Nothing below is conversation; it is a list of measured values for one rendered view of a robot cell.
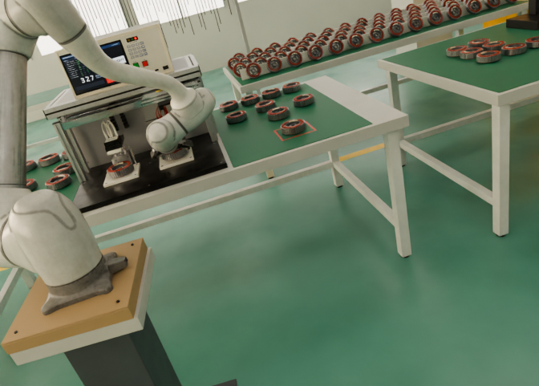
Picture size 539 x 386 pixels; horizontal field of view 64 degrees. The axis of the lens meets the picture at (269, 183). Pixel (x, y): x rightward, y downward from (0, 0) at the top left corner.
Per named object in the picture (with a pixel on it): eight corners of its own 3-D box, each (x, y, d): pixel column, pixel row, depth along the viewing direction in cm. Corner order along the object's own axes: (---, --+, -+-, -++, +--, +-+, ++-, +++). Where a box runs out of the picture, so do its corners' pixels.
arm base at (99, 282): (127, 286, 111) (119, 269, 109) (41, 317, 109) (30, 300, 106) (131, 249, 128) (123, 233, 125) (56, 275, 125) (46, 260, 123)
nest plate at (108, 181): (139, 176, 184) (138, 174, 184) (103, 188, 183) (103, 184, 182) (140, 164, 198) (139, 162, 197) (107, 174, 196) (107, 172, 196)
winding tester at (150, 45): (174, 71, 190) (158, 22, 181) (75, 99, 186) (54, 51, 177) (172, 59, 225) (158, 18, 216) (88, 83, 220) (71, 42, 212)
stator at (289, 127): (305, 133, 190) (303, 125, 188) (280, 137, 192) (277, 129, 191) (307, 123, 199) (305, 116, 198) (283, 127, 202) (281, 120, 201)
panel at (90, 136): (215, 130, 217) (197, 71, 204) (84, 169, 210) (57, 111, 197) (215, 129, 218) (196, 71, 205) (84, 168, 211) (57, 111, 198)
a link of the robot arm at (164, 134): (163, 160, 164) (189, 136, 166) (156, 152, 149) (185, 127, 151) (144, 138, 164) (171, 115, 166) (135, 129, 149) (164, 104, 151)
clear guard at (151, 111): (205, 104, 171) (200, 90, 168) (145, 122, 168) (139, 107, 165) (198, 88, 200) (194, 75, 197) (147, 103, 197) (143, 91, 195)
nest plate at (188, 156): (194, 160, 187) (193, 157, 186) (160, 170, 185) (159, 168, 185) (192, 148, 200) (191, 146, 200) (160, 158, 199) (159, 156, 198)
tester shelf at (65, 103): (202, 75, 191) (199, 65, 189) (46, 120, 184) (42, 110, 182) (194, 62, 230) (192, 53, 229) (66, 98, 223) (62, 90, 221)
